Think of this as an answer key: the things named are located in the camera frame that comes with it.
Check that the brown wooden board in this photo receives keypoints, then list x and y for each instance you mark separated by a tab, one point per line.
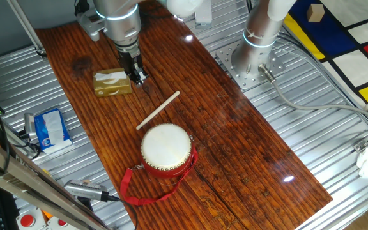
235	143

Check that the aluminium frame beam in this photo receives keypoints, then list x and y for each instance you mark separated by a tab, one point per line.
27	179

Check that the grey stand pole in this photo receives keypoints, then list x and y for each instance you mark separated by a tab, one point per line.
27	28

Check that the colourful squares cloth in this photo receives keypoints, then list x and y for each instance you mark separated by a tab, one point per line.
324	35

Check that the small silver camera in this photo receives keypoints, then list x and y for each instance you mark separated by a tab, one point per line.
29	124

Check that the red drum white skin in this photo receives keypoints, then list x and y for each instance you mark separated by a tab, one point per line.
166	150

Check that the pale wooden drumstick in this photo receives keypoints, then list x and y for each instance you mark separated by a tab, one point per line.
158	109

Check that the blue tissue pack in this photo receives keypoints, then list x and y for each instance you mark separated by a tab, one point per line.
51	131

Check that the gold tissue box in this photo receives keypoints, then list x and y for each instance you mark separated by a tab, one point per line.
112	84

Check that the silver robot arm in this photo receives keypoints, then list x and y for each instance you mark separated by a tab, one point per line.
120	22

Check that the light wooden cube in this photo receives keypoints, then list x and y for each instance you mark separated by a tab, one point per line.
315	12

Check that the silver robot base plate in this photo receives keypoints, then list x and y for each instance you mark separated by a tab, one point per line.
251	81

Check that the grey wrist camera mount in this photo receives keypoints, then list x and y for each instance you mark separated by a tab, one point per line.
91	28

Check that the metal corner bracket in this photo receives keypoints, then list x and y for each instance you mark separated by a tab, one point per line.
361	145

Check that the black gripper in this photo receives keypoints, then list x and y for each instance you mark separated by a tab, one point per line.
129	60

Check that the grey box red button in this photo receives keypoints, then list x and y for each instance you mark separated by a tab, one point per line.
27	220
61	223

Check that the silver depth camera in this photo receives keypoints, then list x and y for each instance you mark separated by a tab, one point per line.
83	189

